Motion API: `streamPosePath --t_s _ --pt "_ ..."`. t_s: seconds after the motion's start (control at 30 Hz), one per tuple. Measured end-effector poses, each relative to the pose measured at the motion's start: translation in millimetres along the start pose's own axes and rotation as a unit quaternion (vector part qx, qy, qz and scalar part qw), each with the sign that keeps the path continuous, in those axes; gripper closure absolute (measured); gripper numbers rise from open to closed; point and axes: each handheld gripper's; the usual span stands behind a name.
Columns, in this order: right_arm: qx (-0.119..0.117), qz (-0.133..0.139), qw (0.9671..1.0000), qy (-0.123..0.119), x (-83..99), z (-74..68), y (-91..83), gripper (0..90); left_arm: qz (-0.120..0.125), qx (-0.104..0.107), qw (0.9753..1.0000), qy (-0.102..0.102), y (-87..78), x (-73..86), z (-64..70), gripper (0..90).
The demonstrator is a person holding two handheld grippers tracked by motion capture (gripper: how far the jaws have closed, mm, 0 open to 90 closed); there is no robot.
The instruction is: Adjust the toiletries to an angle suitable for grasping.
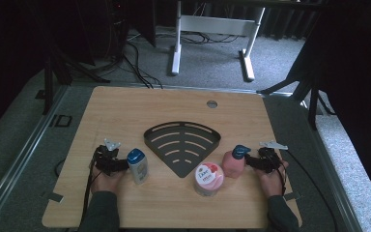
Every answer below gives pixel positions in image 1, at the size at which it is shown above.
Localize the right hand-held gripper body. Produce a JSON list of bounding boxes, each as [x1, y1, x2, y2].
[[255, 140, 290, 174]]

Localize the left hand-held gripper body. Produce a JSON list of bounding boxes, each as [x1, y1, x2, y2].
[[93, 138, 126, 177]]

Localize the white bottle with blue cap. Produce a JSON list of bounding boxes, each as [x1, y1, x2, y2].
[[126, 148, 150, 186]]

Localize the pink bottle with blue pump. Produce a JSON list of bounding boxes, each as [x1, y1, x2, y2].
[[221, 144, 252, 180]]

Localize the pink jar with white lid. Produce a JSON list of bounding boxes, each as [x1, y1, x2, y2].
[[193, 161, 225, 198]]

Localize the black corner shelf tray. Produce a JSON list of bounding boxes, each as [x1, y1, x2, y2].
[[143, 121, 222, 179]]

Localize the person's left hand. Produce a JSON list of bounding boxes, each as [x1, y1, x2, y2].
[[90, 169, 124, 196]]

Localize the person's right hand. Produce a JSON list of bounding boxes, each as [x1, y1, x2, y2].
[[254, 159, 290, 198]]

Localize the grey tape piece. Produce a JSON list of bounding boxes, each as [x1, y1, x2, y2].
[[41, 190, 65, 204], [283, 190, 301, 201]]

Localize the black metal stand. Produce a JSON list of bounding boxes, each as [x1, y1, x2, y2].
[[41, 47, 111, 116], [256, 64, 336, 131]]

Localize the dark computer tower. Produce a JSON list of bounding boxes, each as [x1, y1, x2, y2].
[[91, 0, 130, 62]]

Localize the dark pleated curtain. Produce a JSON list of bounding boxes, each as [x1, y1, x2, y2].
[[259, 6, 318, 42]]

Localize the left hand-held gripper cable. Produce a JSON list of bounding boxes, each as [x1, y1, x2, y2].
[[79, 149, 102, 232]]

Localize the metal floor rail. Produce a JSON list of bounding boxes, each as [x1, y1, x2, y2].
[[0, 84, 70, 224], [298, 96, 365, 232]]

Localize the black floor cables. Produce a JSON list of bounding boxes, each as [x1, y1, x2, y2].
[[121, 30, 242, 90]]

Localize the white desk frame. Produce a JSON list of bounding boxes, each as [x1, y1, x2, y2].
[[170, 0, 267, 82]]

